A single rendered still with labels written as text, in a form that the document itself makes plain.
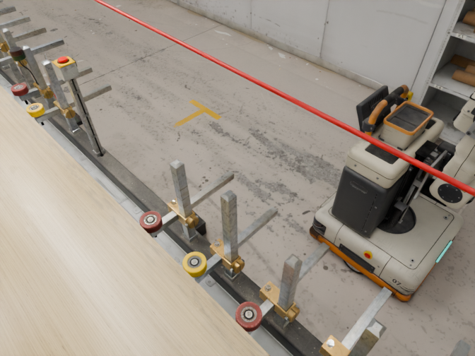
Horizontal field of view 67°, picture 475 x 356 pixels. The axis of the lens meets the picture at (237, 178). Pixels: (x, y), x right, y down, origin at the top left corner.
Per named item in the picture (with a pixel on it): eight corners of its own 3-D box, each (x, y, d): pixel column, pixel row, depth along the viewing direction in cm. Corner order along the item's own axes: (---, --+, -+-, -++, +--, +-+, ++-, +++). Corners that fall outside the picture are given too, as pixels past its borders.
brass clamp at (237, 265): (220, 244, 138) (220, 236, 134) (246, 266, 131) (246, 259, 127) (208, 254, 135) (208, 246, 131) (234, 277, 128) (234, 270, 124)
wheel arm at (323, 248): (321, 246, 135) (322, 240, 132) (328, 252, 134) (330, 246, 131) (239, 330, 114) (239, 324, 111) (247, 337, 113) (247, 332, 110)
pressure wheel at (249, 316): (255, 345, 110) (256, 331, 102) (232, 335, 113) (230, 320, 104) (264, 321, 115) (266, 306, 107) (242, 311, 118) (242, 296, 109)
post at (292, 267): (279, 321, 132) (292, 251, 97) (287, 328, 130) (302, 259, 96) (273, 328, 130) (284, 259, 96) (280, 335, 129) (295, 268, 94)
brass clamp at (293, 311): (269, 286, 125) (270, 279, 121) (300, 313, 118) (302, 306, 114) (257, 298, 122) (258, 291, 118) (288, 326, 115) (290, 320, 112)
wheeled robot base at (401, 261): (305, 235, 229) (311, 211, 211) (360, 184, 259) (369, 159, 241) (403, 309, 195) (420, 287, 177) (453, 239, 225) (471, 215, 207)
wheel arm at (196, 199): (229, 176, 158) (228, 169, 155) (235, 180, 157) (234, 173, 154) (148, 234, 137) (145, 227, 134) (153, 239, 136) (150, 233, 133)
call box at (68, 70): (73, 71, 158) (66, 55, 152) (80, 77, 154) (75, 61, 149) (58, 78, 154) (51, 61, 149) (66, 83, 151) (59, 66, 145)
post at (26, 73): (42, 101, 230) (6, 26, 195) (44, 103, 228) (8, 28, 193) (37, 103, 228) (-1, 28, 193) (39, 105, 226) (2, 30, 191)
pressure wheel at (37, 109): (37, 120, 191) (28, 102, 182) (53, 119, 191) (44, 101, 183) (32, 129, 185) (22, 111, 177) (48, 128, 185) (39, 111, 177)
